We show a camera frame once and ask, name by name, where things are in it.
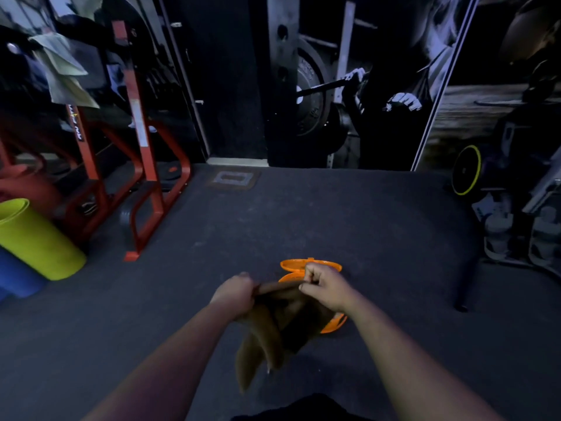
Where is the person's right hand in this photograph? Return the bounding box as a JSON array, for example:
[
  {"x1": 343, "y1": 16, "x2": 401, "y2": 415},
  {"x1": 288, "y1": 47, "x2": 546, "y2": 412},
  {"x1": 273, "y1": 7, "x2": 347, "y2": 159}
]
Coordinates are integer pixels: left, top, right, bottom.
[{"x1": 298, "y1": 262, "x2": 355, "y2": 313}]

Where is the pale cloth on rack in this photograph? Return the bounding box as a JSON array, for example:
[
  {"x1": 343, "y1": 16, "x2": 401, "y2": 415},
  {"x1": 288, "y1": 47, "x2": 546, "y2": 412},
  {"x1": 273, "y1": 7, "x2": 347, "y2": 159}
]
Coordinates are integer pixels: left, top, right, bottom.
[{"x1": 28, "y1": 32, "x2": 101, "y2": 109}]

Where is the blue plastic bin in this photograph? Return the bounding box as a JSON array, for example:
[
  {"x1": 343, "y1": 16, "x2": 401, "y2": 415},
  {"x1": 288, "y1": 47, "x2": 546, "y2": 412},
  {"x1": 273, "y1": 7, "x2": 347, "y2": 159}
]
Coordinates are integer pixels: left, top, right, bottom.
[{"x1": 0, "y1": 247, "x2": 48, "y2": 301}]

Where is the white dumbbell rack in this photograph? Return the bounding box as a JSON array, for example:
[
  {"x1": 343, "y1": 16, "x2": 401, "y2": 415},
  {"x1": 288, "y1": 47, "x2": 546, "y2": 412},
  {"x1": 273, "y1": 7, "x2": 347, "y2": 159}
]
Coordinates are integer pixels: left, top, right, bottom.
[{"x1": 471, "y1": 158, "x2": 561, "y2": 279}]

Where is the orange bucket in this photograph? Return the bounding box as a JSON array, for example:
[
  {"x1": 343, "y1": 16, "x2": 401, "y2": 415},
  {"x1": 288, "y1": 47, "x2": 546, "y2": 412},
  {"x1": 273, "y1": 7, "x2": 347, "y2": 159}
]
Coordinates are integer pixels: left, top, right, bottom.
[{"x1": 278, "y1": 258, "x2": 348, "y2": 334}]

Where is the red metal rack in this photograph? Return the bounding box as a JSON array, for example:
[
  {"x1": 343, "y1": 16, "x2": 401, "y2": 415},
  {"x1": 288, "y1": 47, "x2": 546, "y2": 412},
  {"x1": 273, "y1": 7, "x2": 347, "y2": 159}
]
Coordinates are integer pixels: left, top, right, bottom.
[{"x1": 0, "y1": 19, "x2": 192, "y2": 263}]

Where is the person's right forearm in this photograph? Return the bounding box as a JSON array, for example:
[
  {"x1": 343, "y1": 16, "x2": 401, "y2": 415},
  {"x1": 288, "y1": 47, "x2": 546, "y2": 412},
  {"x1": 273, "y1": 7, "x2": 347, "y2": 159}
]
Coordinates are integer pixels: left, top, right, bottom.
[{"x1": 337, "y1": 294, "x2": 505, "y2": 421}]

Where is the brown cloth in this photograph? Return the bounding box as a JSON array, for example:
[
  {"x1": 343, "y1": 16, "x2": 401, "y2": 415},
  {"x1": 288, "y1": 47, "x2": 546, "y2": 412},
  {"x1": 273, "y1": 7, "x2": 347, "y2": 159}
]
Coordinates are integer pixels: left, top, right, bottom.
[{"x1": 234, "y1": 279, "x2": 336, "y2": 394}]

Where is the person's left hand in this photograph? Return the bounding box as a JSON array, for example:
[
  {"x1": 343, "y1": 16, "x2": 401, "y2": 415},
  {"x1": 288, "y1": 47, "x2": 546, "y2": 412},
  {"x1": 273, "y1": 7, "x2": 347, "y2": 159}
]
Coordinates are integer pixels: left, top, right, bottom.
[{"x1": 209, "y1": 272, "x2": 256, "y2": 321}]

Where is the person's black clothing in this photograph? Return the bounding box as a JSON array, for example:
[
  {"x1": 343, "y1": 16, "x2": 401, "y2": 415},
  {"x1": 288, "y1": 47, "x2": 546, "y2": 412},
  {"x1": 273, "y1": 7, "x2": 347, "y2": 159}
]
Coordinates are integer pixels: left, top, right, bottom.
[{"x1": 230, "y1": 393, "x2": 373, "y2": 421}]

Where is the person's left forearm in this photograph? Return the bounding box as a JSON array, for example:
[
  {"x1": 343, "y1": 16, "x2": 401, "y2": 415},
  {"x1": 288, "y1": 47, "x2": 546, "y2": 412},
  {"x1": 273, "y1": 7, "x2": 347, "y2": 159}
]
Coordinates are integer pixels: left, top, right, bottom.
[{"x1": 81, "y1": 301, "x2": 239, "y2": 421}]

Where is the yellow-green plastic bin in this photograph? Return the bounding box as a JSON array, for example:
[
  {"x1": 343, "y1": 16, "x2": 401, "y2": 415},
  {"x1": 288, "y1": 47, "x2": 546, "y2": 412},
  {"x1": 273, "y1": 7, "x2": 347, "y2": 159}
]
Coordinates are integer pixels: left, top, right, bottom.
[{"x1": 0, "y1": 198, "x2": 87, "y2": 281}]

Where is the black weight plate yellow rim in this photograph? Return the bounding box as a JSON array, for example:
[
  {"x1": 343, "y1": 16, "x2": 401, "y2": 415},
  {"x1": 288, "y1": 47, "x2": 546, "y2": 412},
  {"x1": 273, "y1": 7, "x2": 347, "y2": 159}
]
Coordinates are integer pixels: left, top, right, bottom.
[{"x1": 451, "y1": 144, "x2": 483, "y2": 197}]

